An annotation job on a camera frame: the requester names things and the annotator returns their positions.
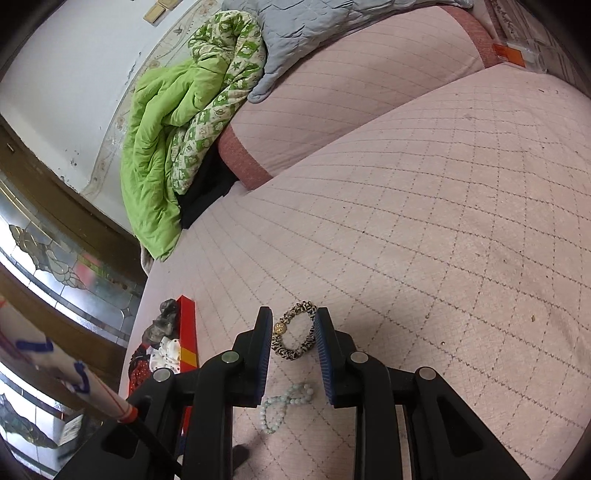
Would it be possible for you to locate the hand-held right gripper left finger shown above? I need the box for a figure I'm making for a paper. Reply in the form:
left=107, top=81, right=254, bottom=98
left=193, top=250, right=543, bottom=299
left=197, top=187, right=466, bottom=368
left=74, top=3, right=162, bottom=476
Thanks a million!
left=55, top=306, right=274, bottom=480

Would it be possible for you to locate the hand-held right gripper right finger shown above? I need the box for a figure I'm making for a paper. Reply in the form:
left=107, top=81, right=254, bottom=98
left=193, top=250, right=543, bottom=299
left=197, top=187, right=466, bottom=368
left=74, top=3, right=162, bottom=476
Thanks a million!
left=314, top=307, right=532, bottom=480

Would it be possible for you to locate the leopard print scrunchie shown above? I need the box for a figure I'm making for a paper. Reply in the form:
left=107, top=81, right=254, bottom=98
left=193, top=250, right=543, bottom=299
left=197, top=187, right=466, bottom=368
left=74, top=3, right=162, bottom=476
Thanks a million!
left=271, top=301, right=319, bottom=363

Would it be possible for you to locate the red shallow box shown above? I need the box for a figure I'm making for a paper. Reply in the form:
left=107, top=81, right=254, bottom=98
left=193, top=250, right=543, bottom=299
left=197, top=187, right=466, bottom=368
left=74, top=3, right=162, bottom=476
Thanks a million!
left=178, top=295, right=201, bottom=437

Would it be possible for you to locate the white dotted scrunchie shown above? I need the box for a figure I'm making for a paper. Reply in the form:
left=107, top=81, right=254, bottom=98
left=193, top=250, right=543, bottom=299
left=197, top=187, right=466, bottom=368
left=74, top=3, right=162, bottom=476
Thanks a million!
left=148, top=337, right=183, bottom=372

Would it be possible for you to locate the grey scrunchie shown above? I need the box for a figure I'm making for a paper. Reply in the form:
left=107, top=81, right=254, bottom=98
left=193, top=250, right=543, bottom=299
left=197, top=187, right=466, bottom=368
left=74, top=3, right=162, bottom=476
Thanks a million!
left=142, top=298, right=182, bottom=344

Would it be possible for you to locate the red polka dot scrunchie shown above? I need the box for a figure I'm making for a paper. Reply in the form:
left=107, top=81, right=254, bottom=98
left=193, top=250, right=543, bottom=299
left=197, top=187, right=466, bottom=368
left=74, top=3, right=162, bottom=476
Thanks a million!
left=126, top=344, right=155, bottom=398

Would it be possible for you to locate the beige printed blanket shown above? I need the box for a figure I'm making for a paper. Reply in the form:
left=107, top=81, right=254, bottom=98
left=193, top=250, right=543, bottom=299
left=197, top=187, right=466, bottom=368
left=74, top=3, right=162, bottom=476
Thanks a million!
left=139, top=244, right=158, bottom=275

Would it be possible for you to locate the pink quilted bed cover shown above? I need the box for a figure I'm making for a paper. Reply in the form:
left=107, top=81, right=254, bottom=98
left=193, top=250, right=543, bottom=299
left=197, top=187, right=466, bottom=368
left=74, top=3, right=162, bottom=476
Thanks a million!
left=117, top=69, right=591, bottom=480

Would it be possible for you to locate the black cloth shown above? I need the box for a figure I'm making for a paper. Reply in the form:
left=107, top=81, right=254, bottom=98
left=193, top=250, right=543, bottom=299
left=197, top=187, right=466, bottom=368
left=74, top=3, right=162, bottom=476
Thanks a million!
left=175, top=143, right=243, bottom=229

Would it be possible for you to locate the white tube with blue marks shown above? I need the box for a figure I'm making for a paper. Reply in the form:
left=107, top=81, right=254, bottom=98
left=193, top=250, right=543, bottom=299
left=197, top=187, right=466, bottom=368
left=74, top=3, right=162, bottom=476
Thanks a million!
left=0, top=295, right=139, bottom=425

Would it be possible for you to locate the stained glass wooden door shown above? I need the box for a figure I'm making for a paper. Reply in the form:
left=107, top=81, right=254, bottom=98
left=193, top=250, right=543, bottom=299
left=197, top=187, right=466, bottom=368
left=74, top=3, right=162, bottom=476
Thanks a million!
left=0, top=115, right=148, bottom=480

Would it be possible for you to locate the green quilt with patterned lining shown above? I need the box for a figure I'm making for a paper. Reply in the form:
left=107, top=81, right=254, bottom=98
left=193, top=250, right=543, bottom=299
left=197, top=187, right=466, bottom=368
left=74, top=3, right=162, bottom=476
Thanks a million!
left=120, top=9, right=269, bottom=261

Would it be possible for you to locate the pink bolster with red band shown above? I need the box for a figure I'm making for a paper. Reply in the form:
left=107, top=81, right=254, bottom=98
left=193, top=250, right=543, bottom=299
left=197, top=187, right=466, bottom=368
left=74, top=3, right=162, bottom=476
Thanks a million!
left=217, top=4, right=502, bottom=191

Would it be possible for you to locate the clear bag with orange label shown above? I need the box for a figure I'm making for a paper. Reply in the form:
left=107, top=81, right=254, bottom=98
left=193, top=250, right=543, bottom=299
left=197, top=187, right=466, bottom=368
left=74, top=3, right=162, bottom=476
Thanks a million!
left=480, top=0, right=578, bottom=75

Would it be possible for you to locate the pale green bead bracelet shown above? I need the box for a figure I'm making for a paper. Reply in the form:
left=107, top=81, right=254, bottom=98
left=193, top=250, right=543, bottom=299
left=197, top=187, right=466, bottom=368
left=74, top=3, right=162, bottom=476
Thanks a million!
left=259, top=382, right=317, bottom=435

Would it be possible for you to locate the black cable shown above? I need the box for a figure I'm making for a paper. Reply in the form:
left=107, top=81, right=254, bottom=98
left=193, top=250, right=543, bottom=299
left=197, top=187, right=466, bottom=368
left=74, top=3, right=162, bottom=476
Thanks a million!
left=131, top=408, right=183, bottom=480

